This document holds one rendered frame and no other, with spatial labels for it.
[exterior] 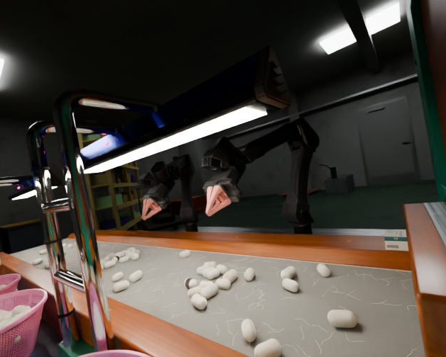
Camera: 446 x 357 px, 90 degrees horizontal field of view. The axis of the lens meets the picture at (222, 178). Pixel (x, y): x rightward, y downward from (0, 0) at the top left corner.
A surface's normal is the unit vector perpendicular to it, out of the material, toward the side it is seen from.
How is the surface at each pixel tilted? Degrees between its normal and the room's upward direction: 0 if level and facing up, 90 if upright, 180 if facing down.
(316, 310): 0
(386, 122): 90
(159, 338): 0
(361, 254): 45
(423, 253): 0
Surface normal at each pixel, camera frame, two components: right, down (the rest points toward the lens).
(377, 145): -0.63, 0.11
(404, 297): -0.18, -0.98
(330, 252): -0.55, -0.62
